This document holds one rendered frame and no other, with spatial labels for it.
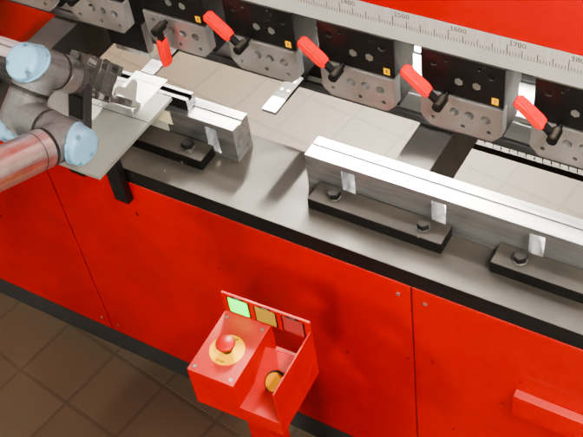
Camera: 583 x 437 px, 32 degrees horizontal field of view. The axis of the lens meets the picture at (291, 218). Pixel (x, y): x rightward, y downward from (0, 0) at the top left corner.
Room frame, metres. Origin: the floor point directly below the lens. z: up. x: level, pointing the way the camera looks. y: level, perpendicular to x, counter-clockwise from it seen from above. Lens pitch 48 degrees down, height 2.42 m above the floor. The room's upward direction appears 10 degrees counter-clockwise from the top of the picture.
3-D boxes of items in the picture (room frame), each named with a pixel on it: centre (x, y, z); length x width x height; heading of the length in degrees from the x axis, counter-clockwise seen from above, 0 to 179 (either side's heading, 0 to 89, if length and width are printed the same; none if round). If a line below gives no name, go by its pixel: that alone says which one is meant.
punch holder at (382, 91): (1.42, -0.18, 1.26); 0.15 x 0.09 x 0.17; 53
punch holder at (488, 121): (1.30, -0.34, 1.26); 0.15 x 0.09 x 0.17; 53
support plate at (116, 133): (1.65, 0.36, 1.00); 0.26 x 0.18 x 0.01; 143
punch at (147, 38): (1.77, 0.27, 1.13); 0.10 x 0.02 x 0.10; 53
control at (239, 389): (1.15, 0.12, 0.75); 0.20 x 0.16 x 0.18; 55
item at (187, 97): (1.75, 0.25, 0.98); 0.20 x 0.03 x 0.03; 53
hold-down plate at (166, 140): (1.70, 0.28, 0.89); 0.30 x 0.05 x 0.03; 53
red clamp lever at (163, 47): (1.62, 0.19, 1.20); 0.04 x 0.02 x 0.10; 143
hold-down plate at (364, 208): (1.36, -0.17, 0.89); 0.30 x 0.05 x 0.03; 53
